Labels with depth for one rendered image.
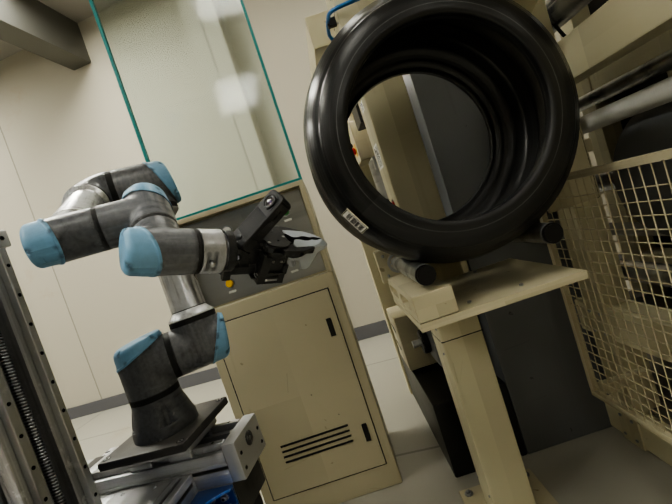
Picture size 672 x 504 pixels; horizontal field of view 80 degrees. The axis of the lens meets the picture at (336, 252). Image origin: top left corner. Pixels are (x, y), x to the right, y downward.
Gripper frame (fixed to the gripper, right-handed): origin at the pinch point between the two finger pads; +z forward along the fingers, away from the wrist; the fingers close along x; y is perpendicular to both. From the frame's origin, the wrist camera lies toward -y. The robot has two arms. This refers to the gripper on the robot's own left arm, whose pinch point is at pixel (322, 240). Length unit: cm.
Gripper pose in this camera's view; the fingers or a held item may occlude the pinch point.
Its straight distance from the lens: 80.2
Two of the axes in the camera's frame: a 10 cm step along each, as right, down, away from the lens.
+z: 8.0, -0.2, 6.0
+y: -3.1, 8.4, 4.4
